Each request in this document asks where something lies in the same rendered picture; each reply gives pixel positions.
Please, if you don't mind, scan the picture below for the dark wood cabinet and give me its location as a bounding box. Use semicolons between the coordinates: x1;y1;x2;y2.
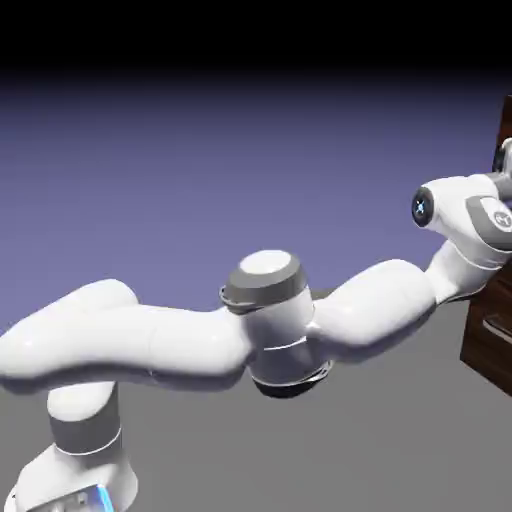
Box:
459;94;512;396

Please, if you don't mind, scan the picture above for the dark wood drawer front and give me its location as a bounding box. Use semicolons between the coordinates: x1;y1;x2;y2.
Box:
460;284;512;396

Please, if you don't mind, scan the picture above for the metal drawer handle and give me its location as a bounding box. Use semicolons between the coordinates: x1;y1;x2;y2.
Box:
481;313;512;345

